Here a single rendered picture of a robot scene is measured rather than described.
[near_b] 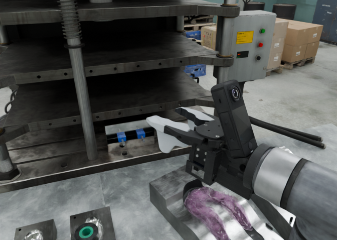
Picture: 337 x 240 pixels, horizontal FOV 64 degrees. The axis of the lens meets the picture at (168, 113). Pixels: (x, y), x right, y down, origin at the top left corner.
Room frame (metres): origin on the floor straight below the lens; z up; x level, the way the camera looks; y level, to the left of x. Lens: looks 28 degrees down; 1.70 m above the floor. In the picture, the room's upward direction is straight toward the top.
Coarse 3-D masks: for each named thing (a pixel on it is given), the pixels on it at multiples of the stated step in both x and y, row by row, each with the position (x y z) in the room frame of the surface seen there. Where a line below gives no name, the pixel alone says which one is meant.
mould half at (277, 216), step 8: (256, 200) 0.83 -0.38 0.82; (264, 200) 0.79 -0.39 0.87; (264, 208) 0.78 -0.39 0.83; (272, 208) 0.74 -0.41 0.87; (280, 208) 0.73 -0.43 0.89; (272, 216) 0.73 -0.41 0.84; (280, 216) 0.70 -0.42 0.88; (288, 216) 0.69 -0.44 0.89; (272, 224) 0.72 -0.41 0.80; (280, 224) 0.69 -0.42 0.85; (288, 224) 0.66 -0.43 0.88; (280, 232) 0.68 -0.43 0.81; (288, 232) 0.65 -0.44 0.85
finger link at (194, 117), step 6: (180, 108) 0.47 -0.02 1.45; (186, 108) 0.46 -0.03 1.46; (180, 114) 0.47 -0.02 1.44; (186, 114) 0.45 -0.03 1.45; (192, 114) 0.44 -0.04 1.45; (198, 114) 0.44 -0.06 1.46; (204, 114) 0.44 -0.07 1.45; (192, 120) 0.44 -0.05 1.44; (198, 120) 0.42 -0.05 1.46; (204, 120) 0.42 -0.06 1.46; (210, 120) 0.42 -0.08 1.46; (192, 126) 0.45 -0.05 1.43
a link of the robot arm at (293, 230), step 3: (294, 222) 0.26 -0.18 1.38; (294, 225) 0.25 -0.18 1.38; (294, 228) 0.25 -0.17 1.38; (297, 228) 0.24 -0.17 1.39; (291, 231) 0.26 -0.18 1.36; (294, 231) 0.25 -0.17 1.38; (297, 231) 0.24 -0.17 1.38; (291, 234) 0.25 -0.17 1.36; (294, 234) 0.25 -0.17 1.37; (297, 234) 0.24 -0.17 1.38; (300, 234) 0.24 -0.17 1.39; (291, 237) 0.25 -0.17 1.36; (294, 237) 0.24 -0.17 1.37; (297, 237) 0.24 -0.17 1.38; (300, 237) 0.23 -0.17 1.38; (303, 237) 0.23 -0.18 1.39
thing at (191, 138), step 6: (168, 126) 0.38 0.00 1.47; (168, 132) 0.37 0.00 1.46; (174, 132) 0.36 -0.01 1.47; (180, 132) 0.36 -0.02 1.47; (186, 132) 0.36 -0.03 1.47; (192, 132) 0.36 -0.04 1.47; (180, 138) 0.36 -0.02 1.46; (186, 138) 0.35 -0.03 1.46; (192, 138) 0.35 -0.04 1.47; (198, 138) 0.34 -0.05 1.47; (204, 138) 0.35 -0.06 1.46; (186, 144) 0.35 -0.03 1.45; (192, 144) 0.35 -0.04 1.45
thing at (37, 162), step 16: (160, 112) 1.70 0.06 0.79; (176, 112) 1.70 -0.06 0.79; (64, 128) 1.49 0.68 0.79; (80, 128) 1.49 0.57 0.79; (96, 128) 1.49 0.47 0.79; (16, 144) 1.30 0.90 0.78; (32, 144) 1.30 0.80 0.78; (48, 144) 1.30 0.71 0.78; (64, 144) 1.30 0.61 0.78; (80, 144) 1.30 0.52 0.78; (96, 144) 1.30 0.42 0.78; (16, 160) 1.15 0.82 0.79; (32, 160) 1.16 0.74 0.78; (48, 160) 1.15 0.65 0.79; (64, 160) 1.15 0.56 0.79; (80, 160) 1.15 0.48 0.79; (96, 160) 1.15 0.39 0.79; (112, 160) 1.15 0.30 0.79; (128, 160) 1.17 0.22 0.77; (144, 160) 1.20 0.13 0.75; (32, 176) 1.03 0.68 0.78; (48, 176) 1.04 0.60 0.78; (64, 176) 1.06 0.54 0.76; (80, 176) 1.08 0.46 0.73; (0, 192) 0.96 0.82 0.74
